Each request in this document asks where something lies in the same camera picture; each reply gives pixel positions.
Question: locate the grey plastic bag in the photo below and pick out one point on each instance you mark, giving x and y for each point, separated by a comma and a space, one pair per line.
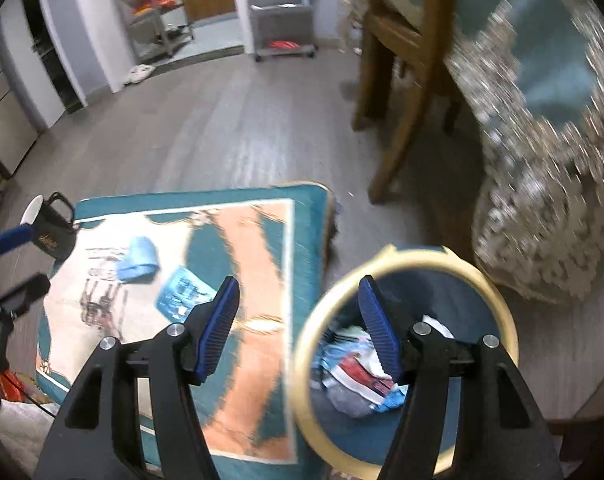
347, 402

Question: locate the teal bin with cream rim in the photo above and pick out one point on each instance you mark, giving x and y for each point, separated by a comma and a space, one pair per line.
462, 280

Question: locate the teal and orange patterned rug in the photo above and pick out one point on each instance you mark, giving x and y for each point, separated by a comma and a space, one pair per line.
262, 240

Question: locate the white kitchen cabinet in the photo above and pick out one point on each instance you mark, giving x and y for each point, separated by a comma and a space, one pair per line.
7, 110

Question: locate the white plastic bag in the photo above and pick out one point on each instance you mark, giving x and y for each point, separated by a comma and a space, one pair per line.
22, 430

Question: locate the lace tablecloth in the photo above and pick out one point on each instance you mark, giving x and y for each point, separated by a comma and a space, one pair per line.
547, 200

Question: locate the light blue printed packet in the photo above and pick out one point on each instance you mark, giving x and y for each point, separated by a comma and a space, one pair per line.
182, 292

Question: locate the black mug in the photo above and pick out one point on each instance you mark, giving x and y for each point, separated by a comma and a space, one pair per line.
52, 232

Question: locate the grey wheeled cart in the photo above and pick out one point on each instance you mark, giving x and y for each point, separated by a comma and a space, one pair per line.
282, 15

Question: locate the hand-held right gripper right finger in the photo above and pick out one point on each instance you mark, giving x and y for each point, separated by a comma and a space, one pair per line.
379, 330

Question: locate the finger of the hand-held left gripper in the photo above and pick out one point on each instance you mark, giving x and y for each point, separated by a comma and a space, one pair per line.
22, 295
9, 242

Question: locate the orange packet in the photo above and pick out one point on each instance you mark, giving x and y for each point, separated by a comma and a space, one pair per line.
9, 385

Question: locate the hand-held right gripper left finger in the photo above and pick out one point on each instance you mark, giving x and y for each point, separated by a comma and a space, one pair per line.
217, 330

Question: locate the wooden chair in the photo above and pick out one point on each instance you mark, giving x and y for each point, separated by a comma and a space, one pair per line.
407, 60

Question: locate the white shoes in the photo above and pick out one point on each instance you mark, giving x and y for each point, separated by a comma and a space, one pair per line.
139, 74

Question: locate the metal shelf rack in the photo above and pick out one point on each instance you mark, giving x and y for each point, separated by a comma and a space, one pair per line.
152, 10

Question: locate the white crumpled paper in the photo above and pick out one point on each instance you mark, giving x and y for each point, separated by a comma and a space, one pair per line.
437, 327

